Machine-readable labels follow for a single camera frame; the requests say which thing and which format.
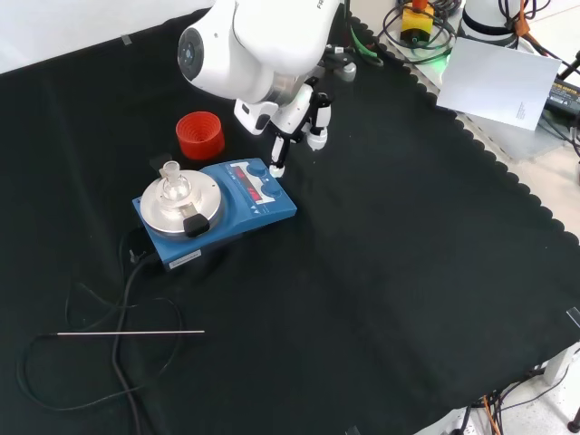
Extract yellow stop button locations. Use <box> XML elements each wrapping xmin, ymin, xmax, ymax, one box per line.
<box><xmin>400</xmin><ymin>0</ymin><xmax>435</xmax><ymax>47</ymax></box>

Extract pale board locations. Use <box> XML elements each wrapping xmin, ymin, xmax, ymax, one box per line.
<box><xmin>436</xmin><ymin>36</ymin><xmax>564</xmax><ymax>133</ymax></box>

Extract heater with blue base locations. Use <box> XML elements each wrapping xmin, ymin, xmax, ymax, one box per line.
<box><xmin>131</xmin><ymin>157</ymin><xmax>299</xmax><ymax>274</ymax></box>

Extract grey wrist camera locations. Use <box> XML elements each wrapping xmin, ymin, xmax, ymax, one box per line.
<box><xmin>326</xmin><ymin>43</ymin><xmax>358</xmax><ymax>83</ymax></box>

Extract thin black probe cable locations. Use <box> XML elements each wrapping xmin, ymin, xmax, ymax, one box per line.
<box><xmin>15</xmin><ymin>280</ymin><xmax>185</xmax><ymax>411</ymax></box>

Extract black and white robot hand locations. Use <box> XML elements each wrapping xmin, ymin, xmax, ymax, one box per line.
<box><xmin>233</xmin><ymin>76</ymin><xmax>335</xmax><ymax>179</ymax></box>

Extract thin steel probe rod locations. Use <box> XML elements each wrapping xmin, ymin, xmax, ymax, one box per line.
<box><xmin>55</xmin><ymin>329</ymin><xmax>206</xmax><ymax>339</ymax></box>

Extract aluminium heating block black handles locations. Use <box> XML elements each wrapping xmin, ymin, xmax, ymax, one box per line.
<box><xmin>139</xmin><ymin>156</ymin><xmax>226</xmax><ymax>239</ymax></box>

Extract black bench cloth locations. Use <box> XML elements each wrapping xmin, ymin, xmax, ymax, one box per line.
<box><xmin>0</xmin><ymin>6</ymin><xmax>580</xmax><ymax>435</ymax></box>

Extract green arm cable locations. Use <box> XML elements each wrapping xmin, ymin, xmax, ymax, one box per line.
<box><xmin>348</xmin><ymin>15</ymin><xmax>384</xmax><ymax>67</ymax></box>

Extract red ribbed plastic cup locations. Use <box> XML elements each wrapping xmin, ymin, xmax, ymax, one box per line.
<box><xmin>175</xmin><ymin>111</ymin><xmax>227</xmax><ymax>161</ymax></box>

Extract black power adapter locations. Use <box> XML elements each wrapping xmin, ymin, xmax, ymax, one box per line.
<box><xmin>543</xmin><ymin>76</ymin><xmax>580</xmax><ymax>121</ymax></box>

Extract thick black power cable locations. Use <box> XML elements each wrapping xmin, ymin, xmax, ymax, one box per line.
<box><xmin>110</xmin><ymin>253</ymin><xmax>158</xmax><ymax>435</ymax></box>

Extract clear round-bottom glass flask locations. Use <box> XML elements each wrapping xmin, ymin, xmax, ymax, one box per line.
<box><xmin>156</xmin><ymin>160</ymin><xmax>192</xmax><ymax>206</ymax></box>

